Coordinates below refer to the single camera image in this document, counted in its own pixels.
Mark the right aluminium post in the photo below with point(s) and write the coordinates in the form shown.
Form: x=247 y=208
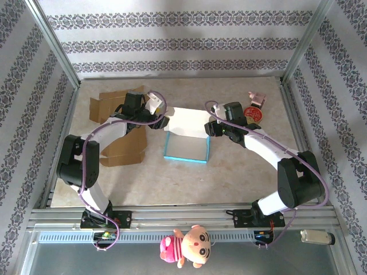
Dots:
x=306 y=43

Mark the aluminium back rail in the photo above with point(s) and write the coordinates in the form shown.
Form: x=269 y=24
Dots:
x=172 y=77

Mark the plush doll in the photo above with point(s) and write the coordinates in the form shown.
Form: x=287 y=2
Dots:
x=189 y=246

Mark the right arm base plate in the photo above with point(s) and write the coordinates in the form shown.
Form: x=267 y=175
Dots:
x=241 y=218

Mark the left aluminium side rail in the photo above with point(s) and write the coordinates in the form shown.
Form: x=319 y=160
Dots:
x=69 y=114

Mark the clear bottle with black cap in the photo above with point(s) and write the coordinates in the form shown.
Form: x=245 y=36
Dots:
x=315 y=237

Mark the aluminium post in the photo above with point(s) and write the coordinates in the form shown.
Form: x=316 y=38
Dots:
x=54 y=43
x=306 y=43

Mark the aluminium front rail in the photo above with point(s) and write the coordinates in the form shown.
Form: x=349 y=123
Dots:
x=177 y=213

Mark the left aluminium post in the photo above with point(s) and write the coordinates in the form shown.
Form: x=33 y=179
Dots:
x=54 y=43

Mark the small pink toy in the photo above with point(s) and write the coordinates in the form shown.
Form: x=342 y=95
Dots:
x=258 y=100

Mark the red tape roll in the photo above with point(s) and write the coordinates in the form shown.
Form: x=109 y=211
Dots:
x=253 y=114

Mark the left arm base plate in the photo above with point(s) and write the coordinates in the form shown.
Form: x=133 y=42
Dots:
x=123 y=219

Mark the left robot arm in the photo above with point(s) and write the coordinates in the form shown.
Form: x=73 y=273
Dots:
x=74 y=163

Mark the teal and white paper box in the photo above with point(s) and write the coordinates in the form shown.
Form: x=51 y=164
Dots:
x=186 y=123

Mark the grey metal shelf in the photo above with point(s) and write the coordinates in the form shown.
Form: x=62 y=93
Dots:
x=114 y=260

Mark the brown cardboard box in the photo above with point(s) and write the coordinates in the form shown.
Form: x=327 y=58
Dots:
x=126 y=149

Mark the circuit board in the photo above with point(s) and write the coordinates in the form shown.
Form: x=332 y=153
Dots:
x=105 y=235
x=263 y=235

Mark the right circuit board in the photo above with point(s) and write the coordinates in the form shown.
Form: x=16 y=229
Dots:
x=263 y=235

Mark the left circuit board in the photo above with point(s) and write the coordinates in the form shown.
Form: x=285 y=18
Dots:
x=105 y=235

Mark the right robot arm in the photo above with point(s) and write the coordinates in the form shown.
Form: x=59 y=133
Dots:
x=298 y=183

